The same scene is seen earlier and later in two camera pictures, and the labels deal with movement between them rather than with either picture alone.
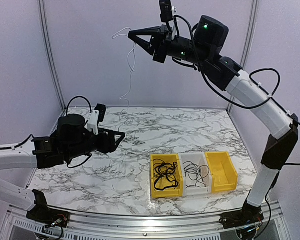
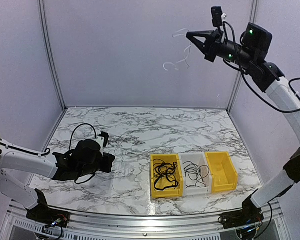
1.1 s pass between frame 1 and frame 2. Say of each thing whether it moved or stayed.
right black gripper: moved
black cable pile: stayed
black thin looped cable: stayed
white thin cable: moved
